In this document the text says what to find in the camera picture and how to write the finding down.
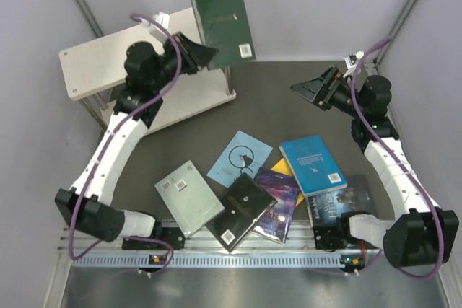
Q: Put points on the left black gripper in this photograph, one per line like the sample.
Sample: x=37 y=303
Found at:
x=195 y=56

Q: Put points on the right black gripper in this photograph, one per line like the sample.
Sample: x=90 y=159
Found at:
x=322 y=89

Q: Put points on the dark green book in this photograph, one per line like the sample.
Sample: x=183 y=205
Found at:
x=224 y=26

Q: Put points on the blue paperback book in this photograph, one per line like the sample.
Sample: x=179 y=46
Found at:
x=312 y=166

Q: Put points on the black shiny book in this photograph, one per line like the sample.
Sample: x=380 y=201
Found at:
x=245 y=203

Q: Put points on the pale green book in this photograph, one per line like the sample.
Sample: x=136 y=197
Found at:
x=189 y=199

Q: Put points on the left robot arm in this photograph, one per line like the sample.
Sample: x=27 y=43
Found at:
x=86 y=205

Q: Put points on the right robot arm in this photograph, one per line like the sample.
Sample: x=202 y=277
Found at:
x=421 y=233

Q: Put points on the yellow book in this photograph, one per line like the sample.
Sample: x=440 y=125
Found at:
x=282 y=167

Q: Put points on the light blue cat book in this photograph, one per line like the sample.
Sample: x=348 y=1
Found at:
x=243 y=155

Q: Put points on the purple Robinson Crusoe book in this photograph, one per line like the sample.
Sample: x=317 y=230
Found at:
x=276 y=222

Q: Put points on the white two-tier shelf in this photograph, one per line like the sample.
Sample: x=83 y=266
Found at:
x=98 y=65

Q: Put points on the dark blue castle book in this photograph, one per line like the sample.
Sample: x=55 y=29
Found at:
x=325 y=208

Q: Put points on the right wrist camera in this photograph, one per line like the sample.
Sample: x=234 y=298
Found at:
x=352 y=60

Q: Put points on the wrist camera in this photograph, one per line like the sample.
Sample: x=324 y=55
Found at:
x=162 y=19
x=352 y=60

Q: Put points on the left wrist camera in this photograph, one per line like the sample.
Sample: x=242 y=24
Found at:
x=162 y=19

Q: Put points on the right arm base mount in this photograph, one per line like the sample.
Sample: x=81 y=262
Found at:
x=335 y=236

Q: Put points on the slotted cable duct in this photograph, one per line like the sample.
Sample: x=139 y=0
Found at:
x=190 y=260

